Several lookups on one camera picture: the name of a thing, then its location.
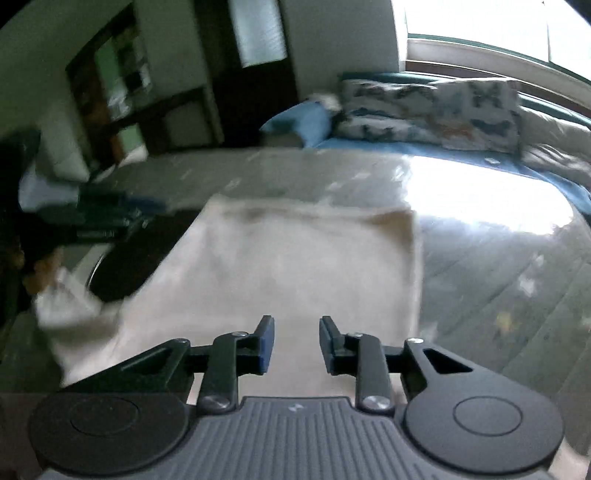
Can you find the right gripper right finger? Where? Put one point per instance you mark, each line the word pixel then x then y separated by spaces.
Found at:
pixel 361 356

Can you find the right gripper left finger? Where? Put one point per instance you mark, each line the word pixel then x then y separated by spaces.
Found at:
pixel 230 356

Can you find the cream white garment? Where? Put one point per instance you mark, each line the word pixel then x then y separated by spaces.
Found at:
pixel 238 261

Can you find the dark wooden door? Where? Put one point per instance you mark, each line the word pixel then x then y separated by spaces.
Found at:
pixel 247 55

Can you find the blue bed sheet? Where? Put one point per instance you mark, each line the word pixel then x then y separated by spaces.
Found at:
pixel 309 125

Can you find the long butterfly print pillow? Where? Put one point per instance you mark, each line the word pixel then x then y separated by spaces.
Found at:
pixel 388 113

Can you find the square butterfly print pillow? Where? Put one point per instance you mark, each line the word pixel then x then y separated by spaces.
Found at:
pixel 478 114

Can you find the plain grey pillow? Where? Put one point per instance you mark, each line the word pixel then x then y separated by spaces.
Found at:
pixel 557 146

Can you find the green framed window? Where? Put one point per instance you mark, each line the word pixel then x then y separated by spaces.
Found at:
pixel 525 37

